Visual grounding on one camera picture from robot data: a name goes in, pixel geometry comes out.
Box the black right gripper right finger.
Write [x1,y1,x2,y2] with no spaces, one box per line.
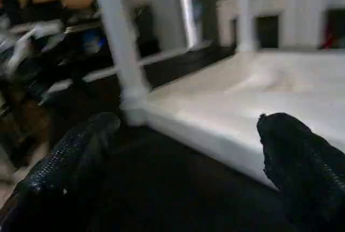
[257,112,345,232]

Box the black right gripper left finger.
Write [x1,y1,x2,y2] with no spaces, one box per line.
[0,112,121,232]

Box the white plastic table leg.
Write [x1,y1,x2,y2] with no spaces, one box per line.
[89,0,153,127]
[233,0,258,53]

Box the black work mat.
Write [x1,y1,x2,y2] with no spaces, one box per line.
[0,40,345,232]

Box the white glass-door cabinet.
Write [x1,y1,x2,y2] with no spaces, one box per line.
[216,0,345,52]

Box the light blue pole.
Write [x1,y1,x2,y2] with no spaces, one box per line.
[174,0,199,49]

